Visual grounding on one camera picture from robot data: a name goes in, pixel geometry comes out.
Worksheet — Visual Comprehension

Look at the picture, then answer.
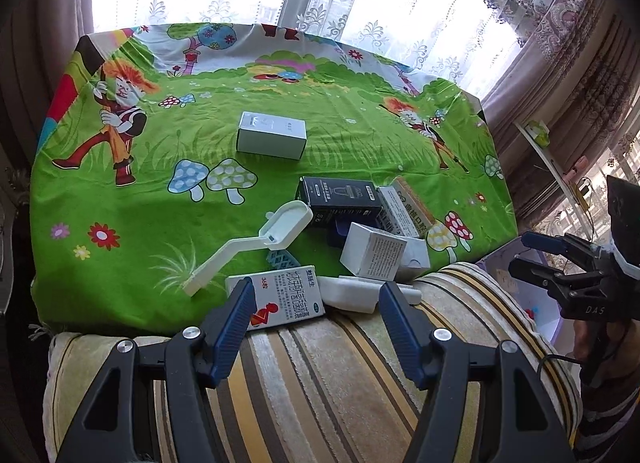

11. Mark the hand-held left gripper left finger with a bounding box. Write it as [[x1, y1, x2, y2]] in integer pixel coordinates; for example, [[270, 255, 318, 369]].
[[55, 278, 257, 463]]

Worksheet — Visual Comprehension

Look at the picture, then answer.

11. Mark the black cable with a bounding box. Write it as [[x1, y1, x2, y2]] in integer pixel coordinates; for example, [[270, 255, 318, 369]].
[[537, 354, 583, 379]]

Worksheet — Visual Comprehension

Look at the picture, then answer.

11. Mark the white and red medicine box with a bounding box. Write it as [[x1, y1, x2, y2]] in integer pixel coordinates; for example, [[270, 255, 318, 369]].
[[225, 264, 327, 331]]

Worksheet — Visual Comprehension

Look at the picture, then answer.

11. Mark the white standing shelf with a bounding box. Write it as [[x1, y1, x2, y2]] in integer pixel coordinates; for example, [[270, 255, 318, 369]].
[[515, 120, 611, 224]]

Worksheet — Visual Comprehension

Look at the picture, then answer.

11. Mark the green tissue pack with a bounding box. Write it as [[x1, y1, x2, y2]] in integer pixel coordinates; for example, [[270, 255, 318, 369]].
[[527, 119, 551, 146]]

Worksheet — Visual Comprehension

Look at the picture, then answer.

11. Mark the white charger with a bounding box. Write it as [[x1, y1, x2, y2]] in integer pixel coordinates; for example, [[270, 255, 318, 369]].
[[575, 177, 598, 211]]

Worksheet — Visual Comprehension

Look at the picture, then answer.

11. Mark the white plastic long-handled holder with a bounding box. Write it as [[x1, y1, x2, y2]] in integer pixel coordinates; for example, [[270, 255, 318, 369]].
[[181, 200, 313, 297]]

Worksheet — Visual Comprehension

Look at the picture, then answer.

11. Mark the person's right forearm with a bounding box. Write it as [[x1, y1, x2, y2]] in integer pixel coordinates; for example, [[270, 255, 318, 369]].
[[575, 373, 640, 463]]

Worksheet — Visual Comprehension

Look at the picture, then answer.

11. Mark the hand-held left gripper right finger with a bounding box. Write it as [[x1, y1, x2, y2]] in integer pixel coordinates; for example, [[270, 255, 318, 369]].
[[378, 281, 576, 463]]

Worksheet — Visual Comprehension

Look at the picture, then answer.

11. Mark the pink plastic item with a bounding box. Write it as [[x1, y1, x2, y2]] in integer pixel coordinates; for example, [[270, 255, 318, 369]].
[[562, 156, 590, 179]]

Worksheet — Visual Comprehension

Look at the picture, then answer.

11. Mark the person's right hand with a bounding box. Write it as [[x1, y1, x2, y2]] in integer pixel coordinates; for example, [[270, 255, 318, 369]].
[[571, 319, 596, 370]]

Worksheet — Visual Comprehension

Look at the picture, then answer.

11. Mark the brown drape curtain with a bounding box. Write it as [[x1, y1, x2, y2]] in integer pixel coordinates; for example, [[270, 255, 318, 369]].
[[0, 0, 98, 154]]

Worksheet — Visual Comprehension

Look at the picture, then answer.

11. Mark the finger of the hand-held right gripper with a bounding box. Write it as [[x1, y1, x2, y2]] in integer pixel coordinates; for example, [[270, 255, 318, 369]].
[[509, 253, 576, 305], [521, 232, 603, 269]]

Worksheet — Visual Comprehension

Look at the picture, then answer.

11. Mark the purple cardboard box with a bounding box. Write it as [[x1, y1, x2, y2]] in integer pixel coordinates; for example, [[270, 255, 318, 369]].
[[475, 248, 576, 344]]

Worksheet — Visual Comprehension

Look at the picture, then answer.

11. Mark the white box with green logo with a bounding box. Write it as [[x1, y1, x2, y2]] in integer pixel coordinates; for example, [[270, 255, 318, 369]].
[[390, 177, 437, 240]]

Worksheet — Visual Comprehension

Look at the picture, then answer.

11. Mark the long white box with text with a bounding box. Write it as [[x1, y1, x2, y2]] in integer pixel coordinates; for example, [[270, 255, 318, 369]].
[[377, 186, 421, 239]]

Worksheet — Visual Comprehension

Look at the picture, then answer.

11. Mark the small white square box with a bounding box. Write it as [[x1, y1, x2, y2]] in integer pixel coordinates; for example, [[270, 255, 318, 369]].
[[340, 222, 408, 281]]

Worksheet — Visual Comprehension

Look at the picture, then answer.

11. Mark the patterned mauve curtain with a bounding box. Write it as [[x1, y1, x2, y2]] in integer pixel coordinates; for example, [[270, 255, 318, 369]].
[[475, 0, 640, 224]]

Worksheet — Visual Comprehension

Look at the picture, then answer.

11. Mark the green cartoon printed bedsheet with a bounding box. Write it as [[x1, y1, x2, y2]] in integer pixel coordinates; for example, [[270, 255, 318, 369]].
[[31, 22, 518, 336]]

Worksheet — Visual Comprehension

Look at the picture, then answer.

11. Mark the black box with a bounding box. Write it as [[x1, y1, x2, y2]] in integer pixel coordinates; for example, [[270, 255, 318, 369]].
[[295, 176, 383, 229]]

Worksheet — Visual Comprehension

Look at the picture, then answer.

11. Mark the teal patterned small box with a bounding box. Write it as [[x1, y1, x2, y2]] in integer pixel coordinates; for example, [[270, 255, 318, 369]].
[[265, 248, 302, 271]]

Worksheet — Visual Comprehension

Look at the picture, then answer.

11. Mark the plain white box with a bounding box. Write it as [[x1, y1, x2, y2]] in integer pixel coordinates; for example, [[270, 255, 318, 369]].
[[397, 237, 431, 280]]

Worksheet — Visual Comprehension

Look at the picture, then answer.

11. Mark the white box with grey side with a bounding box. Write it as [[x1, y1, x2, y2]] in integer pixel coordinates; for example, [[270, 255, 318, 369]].
[[236, 111, 307, 160]]

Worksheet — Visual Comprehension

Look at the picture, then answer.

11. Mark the striped plush cushion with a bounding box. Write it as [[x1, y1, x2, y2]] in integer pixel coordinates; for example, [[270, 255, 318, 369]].
[[44, 263, 583, 463]]

